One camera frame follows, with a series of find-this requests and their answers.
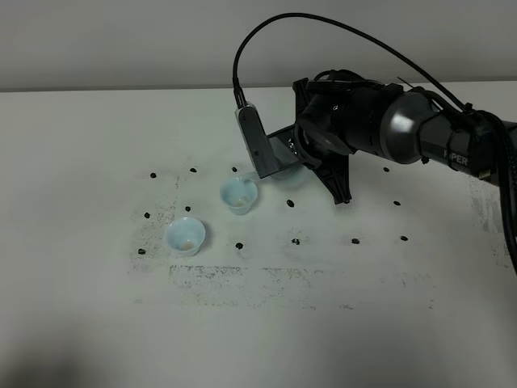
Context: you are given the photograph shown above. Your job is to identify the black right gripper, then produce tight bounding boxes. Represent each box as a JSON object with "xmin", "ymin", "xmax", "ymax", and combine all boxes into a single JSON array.
[{"xmin": 266, "ymin": 79, "xmax": 352, "ymax": 205}]

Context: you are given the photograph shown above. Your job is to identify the light blue porcelain teapot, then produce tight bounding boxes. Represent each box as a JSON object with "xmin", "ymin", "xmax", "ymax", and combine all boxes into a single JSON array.
[{"xmin": 238, "ymin": 165, "xmax": 309, "ymax": 190}]

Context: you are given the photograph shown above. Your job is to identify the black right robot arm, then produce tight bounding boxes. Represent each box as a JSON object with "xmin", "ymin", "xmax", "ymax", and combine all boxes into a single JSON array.
[{"xmin": 269, "ymin": 70, "xmax": 498, "ymax": 204}]

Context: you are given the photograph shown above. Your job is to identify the light blue far teacup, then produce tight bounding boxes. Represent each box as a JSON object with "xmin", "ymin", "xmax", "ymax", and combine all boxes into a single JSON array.
[{"xmin": 220, "ymin": 177, "xmax": 259, "ymax": 216}]

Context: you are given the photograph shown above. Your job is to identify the light blue teacup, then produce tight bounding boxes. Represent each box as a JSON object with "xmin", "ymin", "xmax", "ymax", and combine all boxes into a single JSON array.
[
  {"xmin": 220, "ymin": 177, "xmax": 259, "ymax": 216},
  {"xmin": 165, "ymin": 217, "xmax": 206, "ymax": 257}
]

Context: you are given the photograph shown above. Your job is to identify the light blue near teacup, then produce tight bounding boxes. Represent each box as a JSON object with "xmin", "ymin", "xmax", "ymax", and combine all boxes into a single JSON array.
[{"xmin": 165, "ymin": 217, "xmax": 206, "ymax": 257}]

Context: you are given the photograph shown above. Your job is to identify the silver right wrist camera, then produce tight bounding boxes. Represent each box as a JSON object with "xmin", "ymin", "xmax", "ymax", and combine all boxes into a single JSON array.
[{"xmin": 235, "ymin": 104, "xmax": 280, "ymax": 179}]

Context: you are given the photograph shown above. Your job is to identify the black right camera cable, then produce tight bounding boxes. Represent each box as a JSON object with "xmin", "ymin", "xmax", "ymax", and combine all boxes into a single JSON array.
[{"xmin": 232, "ymin": 12, "xmax": 517, "ymax": 276}]

